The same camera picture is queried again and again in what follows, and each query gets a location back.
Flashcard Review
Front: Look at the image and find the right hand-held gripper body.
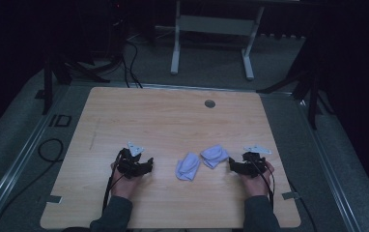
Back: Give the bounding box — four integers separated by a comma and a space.
237, 144, 273, 179

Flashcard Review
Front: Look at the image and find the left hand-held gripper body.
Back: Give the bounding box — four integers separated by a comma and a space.
117, 140, 146, 180

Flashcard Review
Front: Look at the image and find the light blue sock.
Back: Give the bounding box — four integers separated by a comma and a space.
200, 144, 230, 170
175, 152, 202, 182

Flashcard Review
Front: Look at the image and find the person's left hand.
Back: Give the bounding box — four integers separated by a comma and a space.
109, 161, 142, 201

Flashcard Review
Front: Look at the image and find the person's right hand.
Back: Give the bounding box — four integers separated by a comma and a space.
240, 159, 275, 197

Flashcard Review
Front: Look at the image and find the grey tape piece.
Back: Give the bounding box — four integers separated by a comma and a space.
281, 190, 301, 201

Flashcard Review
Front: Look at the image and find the black tape floor marking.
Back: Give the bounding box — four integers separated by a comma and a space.
48, 113, 73, 129

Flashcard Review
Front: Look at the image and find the black tripod stand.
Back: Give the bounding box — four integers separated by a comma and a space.
42, 47, 111, 116
255, 38, 336, 131

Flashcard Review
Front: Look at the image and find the right hand-held gripper black cable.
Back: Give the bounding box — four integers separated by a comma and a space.
250, 157, 276, 211

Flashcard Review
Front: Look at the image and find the hand-held gripper black cable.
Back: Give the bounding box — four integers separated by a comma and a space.
250, 157, 276, 211
101, 150, 125, 214

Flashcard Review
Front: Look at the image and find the left hand-held gripper black cable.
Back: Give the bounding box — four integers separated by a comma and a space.
101, 150, 125, 214

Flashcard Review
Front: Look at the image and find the black floor cable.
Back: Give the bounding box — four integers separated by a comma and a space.
0, 137, 65, 230
120, 38, 144, 89
287, 178, 318, 232

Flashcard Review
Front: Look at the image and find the white desk frame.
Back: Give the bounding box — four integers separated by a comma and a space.
169, 0, 266, 81

